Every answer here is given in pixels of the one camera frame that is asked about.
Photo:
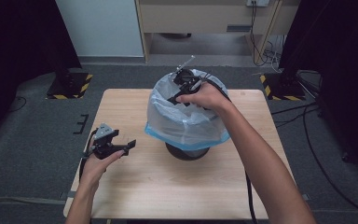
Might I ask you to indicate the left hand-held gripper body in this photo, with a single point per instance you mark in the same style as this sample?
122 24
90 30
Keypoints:
104 133

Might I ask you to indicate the black curtain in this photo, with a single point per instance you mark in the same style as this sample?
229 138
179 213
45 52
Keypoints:
15 46
341 46

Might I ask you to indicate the white partition panel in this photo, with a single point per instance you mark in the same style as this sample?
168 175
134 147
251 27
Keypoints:
99 28

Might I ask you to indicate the person's right hand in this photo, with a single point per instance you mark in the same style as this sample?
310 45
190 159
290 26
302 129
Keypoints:
209 98

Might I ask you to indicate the grey wall socket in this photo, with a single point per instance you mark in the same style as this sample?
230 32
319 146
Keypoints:
258 2

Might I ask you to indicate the black mesh trash bin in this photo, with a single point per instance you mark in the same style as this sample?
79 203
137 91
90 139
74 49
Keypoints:
186 154

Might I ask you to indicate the person's left hand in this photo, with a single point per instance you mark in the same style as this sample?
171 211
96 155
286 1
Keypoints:
93 169

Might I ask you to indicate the black striped stand base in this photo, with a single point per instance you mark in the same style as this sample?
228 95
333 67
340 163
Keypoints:
70 87
281 88

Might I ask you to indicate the light wooden desk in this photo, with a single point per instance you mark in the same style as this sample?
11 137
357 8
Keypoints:
199 17

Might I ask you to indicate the grey tape piece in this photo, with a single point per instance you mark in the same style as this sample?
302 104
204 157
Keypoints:
64 195
306 197

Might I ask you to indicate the white blue-edged trash bag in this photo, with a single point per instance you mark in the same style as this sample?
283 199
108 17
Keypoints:
180 124

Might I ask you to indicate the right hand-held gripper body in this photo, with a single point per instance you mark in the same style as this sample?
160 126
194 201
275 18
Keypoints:
186 81

